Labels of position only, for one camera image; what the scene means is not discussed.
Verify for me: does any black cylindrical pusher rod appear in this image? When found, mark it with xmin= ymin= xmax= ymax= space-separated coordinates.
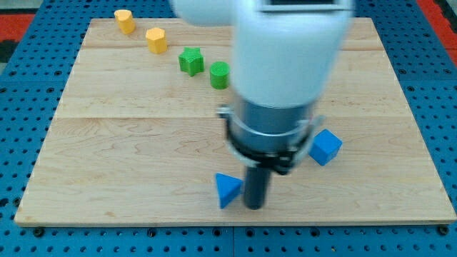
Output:
xmin=243 ymin=166 xmax=271 ymax=210

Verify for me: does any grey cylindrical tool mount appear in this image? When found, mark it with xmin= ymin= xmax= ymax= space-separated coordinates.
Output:
xmin=217 ymin=95 xmax=325 ymax=176

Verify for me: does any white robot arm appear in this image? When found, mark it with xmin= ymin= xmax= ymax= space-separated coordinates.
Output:
xmin=171 ymin=0 xmax=353 ymax=209

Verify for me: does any blue cube block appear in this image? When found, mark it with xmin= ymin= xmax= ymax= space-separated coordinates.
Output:
xmin=309 ymin=129 xmax=343 ymax=166

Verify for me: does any green star block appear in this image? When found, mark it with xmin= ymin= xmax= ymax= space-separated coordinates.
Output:
xmin=179 ymin=46 xmax=205 ymax=77

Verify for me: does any blue triangle block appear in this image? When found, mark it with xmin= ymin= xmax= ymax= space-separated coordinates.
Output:
xmin=215 ymin=173 xmax=243 ymax=209

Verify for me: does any green cylinder block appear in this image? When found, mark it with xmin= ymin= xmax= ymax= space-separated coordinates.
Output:
xmin=210 ymin=61 xmax=230 ymax=89

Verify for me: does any wooden board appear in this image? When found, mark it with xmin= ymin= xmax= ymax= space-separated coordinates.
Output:
xmin=14 ymin=18 xmax=456 ymax=227

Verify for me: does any yellow hexagon block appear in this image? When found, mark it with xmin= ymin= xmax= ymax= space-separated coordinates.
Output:
xmin=145 ymin=27 xmax=168 ymax=54

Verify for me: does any yellow heart block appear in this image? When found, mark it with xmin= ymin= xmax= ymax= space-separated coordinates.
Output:
xmin=114 ymin=9 xmax=136 ymax=34

